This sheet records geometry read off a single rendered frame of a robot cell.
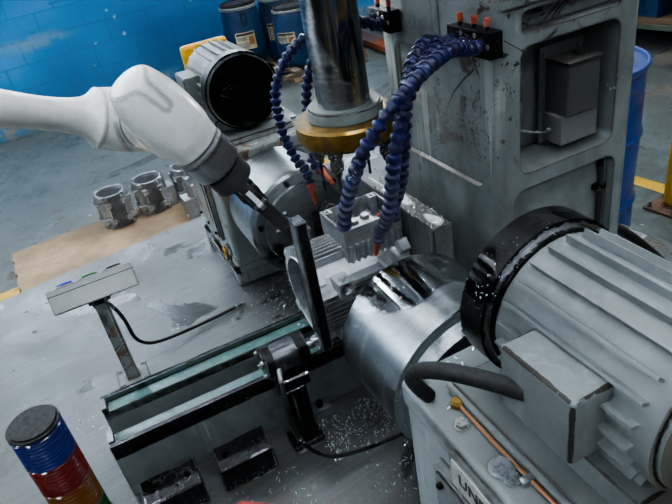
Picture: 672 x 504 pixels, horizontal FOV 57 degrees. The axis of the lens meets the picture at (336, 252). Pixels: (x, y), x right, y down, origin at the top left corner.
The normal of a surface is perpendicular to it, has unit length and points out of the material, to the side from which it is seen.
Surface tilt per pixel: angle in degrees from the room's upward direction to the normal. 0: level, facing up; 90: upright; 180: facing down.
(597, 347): 50
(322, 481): 0
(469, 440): 0
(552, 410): 90
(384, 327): 43
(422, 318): 24
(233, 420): 90
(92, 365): 0
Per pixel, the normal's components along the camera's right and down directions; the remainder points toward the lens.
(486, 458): -0.16, -0.83
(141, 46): 0.55, 0.37
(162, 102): 0.55, 0.06
